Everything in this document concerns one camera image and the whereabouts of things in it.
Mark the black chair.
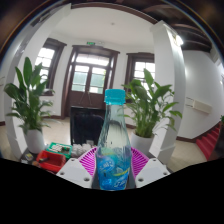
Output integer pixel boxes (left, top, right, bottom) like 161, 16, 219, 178
69, 105, 107, 147

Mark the green exit sign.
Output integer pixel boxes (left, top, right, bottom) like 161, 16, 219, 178
85, 40, 105, 47

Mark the red plastic box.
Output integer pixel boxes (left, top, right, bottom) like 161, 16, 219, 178
35, 149, 67, 174

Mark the white wall-mounted panel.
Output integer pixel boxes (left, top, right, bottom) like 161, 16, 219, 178
185, 96, 213, 115

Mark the dark-framed window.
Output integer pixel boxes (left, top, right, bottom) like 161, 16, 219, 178
123, 52, 156, 103
34, 37, 68, 97

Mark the green flat box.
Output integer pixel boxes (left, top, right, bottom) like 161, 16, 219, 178
45, 141, 73, 159

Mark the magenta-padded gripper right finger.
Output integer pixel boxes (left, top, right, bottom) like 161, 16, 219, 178
129, 146, 172, 189

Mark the leafy plant in white pot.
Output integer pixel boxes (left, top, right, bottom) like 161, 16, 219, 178
120, 68, 184, 158
3, 56, 56, 155

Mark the clear blue-capped drink bottle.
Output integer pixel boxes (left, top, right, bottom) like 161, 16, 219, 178
95, 88, 133, 192

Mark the dark wooden double door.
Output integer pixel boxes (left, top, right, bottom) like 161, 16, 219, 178
60, 44, 121, 118

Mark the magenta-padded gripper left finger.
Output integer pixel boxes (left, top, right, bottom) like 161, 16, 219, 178
55, 146, 101, 190

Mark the red carpeted staircase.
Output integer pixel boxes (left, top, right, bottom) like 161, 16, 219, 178
195, 121, 224, 162

